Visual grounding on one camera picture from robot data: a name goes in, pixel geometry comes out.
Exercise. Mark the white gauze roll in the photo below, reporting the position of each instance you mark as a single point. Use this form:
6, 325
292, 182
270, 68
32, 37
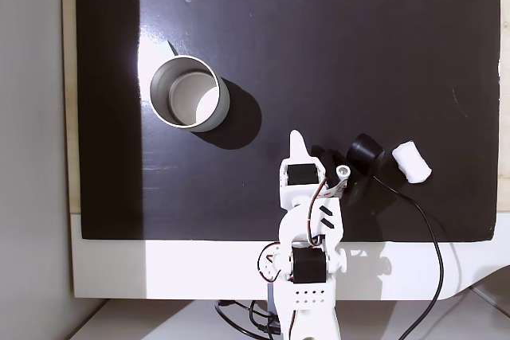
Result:
412, 162

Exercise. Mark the pale green metal cup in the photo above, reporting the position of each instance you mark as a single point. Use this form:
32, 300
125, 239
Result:
161, 85

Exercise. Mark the black table mat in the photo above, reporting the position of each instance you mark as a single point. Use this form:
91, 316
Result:
318, 57

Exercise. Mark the black oval camera box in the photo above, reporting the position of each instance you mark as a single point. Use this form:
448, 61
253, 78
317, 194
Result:
362, 149

